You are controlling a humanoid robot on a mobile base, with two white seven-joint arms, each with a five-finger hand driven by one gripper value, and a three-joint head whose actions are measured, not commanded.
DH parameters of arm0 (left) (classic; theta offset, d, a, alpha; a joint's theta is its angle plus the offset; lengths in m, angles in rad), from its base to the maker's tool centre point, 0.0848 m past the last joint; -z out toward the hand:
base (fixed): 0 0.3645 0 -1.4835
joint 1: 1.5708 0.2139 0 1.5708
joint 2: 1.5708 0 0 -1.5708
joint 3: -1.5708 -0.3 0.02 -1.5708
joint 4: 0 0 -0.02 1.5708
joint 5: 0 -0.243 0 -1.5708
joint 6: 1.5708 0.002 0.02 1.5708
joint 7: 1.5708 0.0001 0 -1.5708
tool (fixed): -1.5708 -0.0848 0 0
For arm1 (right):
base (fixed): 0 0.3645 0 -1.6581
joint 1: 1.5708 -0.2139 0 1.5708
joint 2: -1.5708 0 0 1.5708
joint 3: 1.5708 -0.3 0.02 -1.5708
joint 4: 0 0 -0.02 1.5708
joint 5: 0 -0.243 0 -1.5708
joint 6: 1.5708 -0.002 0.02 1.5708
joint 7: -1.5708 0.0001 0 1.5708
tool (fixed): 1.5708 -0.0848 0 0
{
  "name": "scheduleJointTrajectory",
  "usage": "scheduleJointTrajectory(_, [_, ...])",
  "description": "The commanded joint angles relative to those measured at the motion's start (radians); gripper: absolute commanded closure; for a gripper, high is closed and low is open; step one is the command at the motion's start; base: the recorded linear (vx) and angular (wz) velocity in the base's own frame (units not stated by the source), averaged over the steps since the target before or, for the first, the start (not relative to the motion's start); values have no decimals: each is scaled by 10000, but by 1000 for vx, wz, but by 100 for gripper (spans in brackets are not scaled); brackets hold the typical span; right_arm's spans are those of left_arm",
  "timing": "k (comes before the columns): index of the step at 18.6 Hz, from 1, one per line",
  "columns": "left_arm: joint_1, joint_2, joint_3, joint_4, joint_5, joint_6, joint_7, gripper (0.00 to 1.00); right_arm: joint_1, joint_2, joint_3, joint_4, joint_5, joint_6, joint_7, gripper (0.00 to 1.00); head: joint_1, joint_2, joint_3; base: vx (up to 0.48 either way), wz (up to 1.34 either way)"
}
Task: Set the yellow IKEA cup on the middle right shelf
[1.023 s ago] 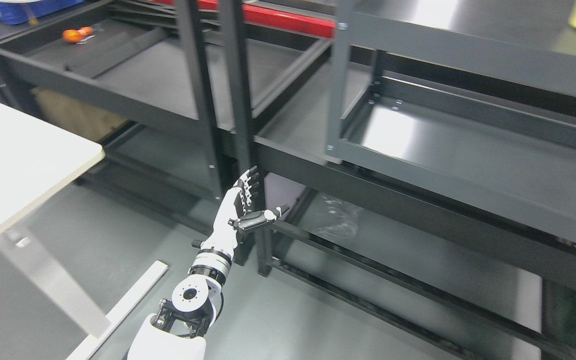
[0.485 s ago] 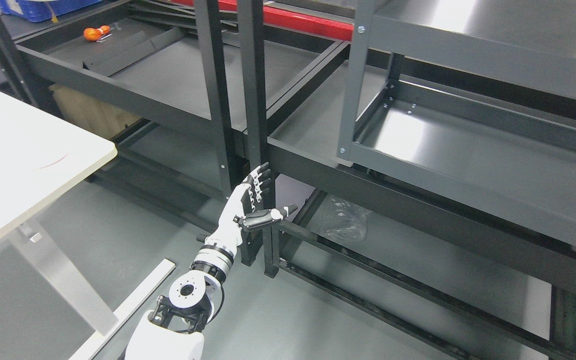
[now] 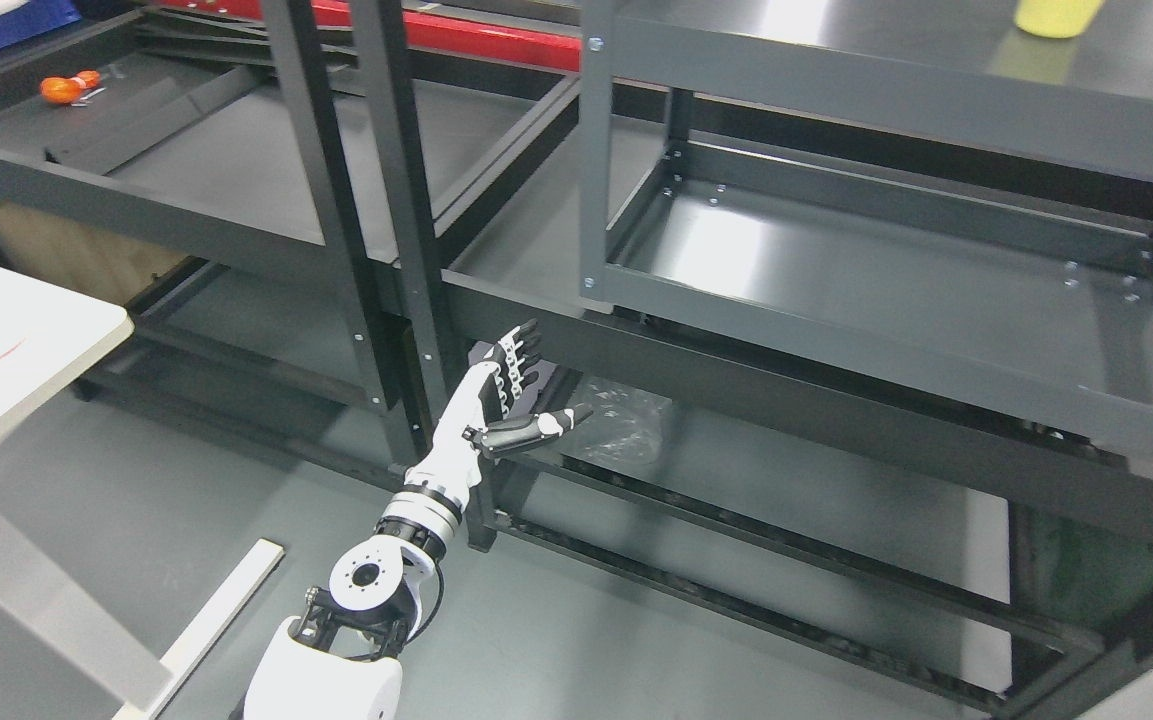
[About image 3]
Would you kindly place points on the dark grey metal shelf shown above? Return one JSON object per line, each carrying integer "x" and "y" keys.
{"x": 893, "y": 261}

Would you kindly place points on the yellow plastic cup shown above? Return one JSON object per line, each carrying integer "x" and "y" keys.
{"x": 1056, "y": 18}

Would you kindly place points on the crumpled clear plastic bag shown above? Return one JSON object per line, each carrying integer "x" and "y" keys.
{"x": 627, "y": 424}

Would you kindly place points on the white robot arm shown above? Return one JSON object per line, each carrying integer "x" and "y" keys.
{"x": 338, "y": 659}

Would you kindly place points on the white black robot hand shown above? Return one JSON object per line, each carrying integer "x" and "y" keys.
{"x": 475, "y": 427}

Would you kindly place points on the orange toy on shelf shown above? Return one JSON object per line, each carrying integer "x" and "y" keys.
{"x": 68, "y": 91}

